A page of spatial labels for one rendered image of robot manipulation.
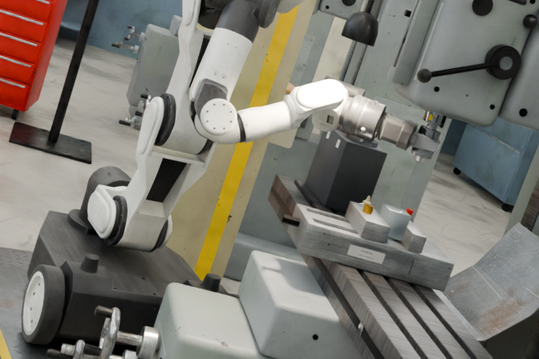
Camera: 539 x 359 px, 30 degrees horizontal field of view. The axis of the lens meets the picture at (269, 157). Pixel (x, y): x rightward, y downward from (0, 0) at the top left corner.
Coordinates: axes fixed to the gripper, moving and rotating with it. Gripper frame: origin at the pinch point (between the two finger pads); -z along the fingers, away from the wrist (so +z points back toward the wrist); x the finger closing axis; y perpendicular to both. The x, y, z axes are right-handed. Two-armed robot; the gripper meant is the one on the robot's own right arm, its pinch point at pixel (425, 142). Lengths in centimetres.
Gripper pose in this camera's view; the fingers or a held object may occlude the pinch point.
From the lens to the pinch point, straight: 222.8
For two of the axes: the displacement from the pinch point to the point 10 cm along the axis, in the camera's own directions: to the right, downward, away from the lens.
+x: 2.4, -1.1, 9.7
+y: -3.3, 9.2, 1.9
